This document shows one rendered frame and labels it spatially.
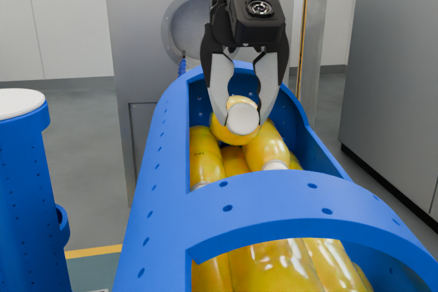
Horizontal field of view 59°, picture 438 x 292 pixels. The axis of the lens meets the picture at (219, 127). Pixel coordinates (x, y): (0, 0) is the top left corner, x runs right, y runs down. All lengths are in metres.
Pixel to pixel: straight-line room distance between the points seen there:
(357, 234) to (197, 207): 0.11
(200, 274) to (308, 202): 0.13
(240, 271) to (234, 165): 0.31
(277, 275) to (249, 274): 0.02
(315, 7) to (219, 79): 0.86
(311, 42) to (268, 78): 0.84
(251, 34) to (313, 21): 0.93
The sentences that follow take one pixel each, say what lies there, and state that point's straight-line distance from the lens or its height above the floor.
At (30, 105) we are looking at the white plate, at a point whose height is 1.04.
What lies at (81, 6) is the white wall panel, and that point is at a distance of 4.90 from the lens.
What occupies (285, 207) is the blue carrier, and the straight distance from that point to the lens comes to 0.26.
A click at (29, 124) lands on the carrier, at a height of 1.00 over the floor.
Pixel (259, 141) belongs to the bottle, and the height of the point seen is 1.14.
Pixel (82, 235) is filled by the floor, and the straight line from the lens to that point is 2.36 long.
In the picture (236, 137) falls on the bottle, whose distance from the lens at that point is 0.49.
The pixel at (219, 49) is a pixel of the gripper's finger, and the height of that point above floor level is 1.30.
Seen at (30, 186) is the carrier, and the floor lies 0.82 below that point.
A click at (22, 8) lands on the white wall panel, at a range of 5.02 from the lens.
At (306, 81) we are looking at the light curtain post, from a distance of 1.31.
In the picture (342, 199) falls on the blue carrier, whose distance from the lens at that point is 0.29.
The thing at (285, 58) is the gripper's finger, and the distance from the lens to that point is 0.45.
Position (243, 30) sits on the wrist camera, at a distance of 0.35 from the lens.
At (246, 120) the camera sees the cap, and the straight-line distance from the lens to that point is 0.46.
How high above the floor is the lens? 1.38
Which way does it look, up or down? 22 degrees down
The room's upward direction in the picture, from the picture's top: straight up
